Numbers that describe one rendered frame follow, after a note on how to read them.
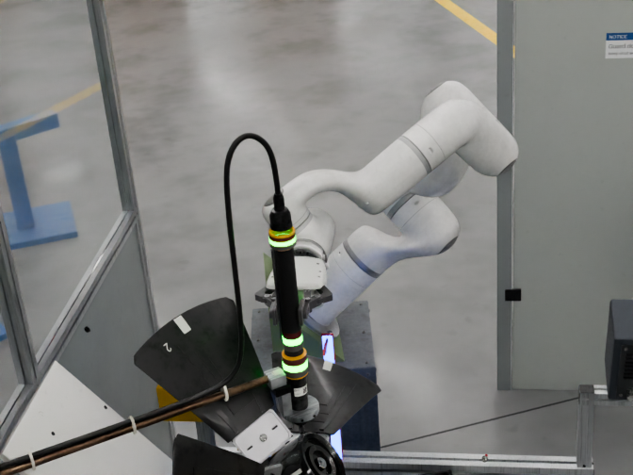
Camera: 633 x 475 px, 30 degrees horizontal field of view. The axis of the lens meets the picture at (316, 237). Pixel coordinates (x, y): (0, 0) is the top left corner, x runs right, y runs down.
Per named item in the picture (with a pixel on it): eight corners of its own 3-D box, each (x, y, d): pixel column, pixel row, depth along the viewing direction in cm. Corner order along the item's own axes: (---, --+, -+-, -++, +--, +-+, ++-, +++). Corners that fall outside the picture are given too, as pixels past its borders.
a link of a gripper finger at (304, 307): (322, 305, 202) (317, 327, 196) (304, 305, 202) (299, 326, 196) (321, 290, 200) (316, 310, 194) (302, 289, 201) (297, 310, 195)
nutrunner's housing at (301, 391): (296, 431, 206) (272, 201, 184) (286, 419, 209) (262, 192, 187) (316, 424, 208) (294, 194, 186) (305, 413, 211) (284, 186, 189)
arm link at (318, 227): (306, 227, 210) (335, 265, 213) (316, 195, 222) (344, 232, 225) (269, 249, 214) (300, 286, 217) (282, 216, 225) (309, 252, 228)
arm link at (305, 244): (331, 279, 215) (329, 286, 212) (284, 278, 216) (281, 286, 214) (328, 238, 211) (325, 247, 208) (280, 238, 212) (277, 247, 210)
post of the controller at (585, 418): (576, 467, 248) (579, 392, 239) (576, 458, 251) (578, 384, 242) (591, 467, 248) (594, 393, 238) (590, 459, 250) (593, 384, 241)
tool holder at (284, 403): (281, 432, 202) (275, 385, 198) (264, 411, 208) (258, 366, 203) (326, 415, 206) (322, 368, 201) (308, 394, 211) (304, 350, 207)
